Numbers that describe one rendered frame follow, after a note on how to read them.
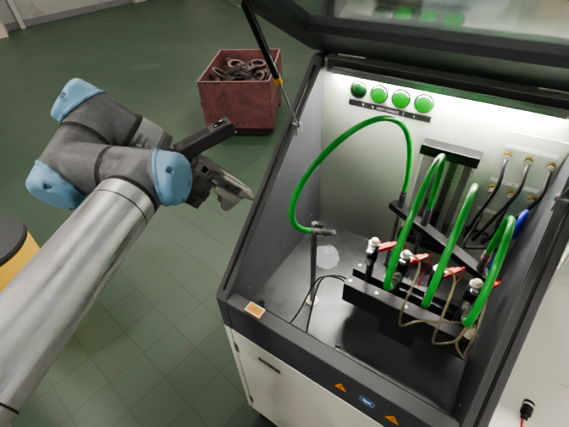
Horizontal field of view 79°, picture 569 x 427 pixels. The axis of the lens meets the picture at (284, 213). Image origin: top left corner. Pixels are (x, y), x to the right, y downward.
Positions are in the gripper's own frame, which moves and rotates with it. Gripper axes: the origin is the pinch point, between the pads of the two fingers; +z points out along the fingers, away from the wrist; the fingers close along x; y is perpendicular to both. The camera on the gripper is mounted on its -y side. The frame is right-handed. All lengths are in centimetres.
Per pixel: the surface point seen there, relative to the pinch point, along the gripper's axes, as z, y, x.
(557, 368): 66, -9, 36
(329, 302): 50, 20, -10
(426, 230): 49, -16, 0
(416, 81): 22.4, -42.2, -9.8
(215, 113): 53, 11, -277
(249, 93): 64, -22, -258
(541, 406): 64, -2, 39
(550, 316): 56, -17, 32
